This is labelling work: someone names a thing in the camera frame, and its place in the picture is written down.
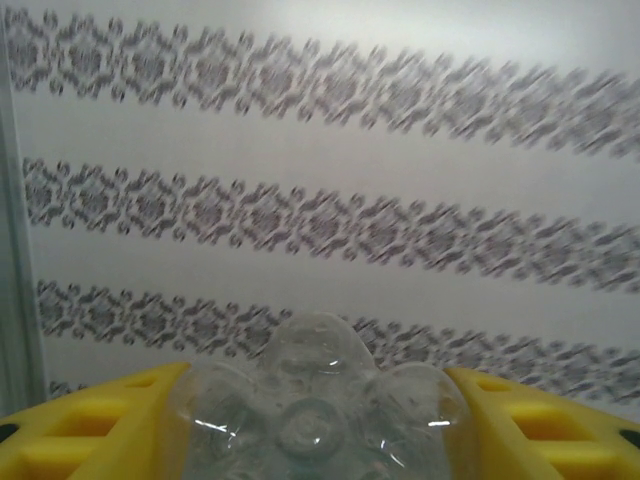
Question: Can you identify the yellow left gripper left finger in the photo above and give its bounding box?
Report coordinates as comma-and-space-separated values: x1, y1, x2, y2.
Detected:
0, 361, 194, 480

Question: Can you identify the aluminium left frame post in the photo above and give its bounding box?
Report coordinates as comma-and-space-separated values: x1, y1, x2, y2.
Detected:
0, 29, 51, 416

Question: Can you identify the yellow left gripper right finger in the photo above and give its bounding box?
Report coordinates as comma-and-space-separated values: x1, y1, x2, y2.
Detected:
443, 366, 640, 480

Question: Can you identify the short clear red-label cola bottle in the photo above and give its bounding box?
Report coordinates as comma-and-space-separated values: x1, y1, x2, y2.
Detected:
172, 309, 474, 480

